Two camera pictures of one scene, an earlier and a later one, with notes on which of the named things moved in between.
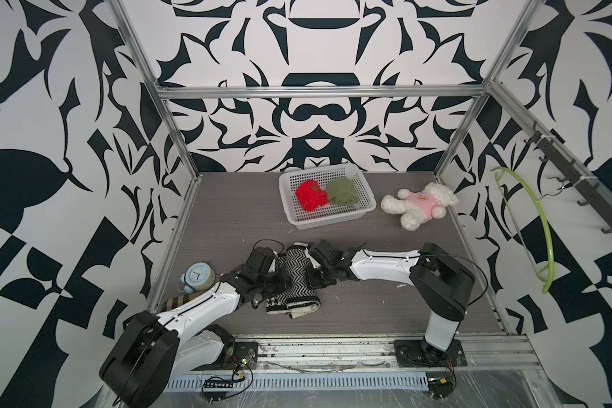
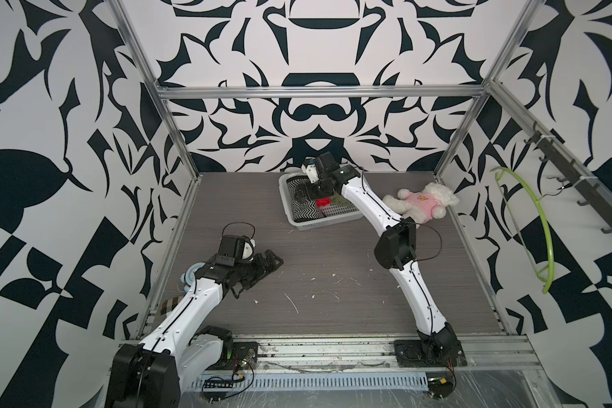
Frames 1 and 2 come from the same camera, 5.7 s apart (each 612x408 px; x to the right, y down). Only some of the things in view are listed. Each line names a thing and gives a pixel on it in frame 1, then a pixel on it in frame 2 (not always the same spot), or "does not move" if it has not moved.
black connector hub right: [439, 388] does not move
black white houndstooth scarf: [298, 297] -> [302, 211]
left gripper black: [282, 282] -> [263, 269]
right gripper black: [311, 283] -> [311, 192]
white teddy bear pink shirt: [416, 208] does not move
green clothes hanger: [498, 172] does not move
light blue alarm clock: [199, 276] does not move
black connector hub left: [218, 383] does not move
